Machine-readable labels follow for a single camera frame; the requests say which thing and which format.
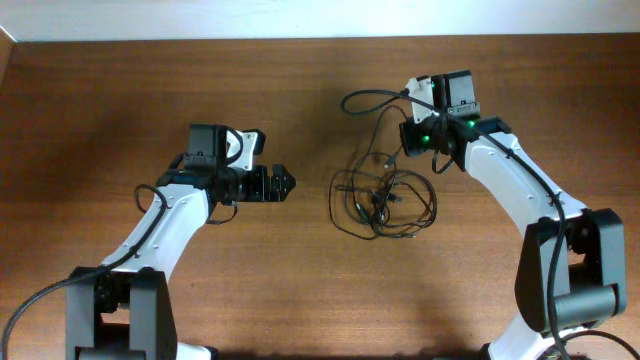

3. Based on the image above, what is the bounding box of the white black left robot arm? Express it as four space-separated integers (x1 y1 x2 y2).
65 124 296 360

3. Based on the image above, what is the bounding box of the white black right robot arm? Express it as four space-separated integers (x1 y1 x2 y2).
400 70 627 359

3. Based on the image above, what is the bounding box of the black cable bundle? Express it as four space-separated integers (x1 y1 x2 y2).
328 104 439 241

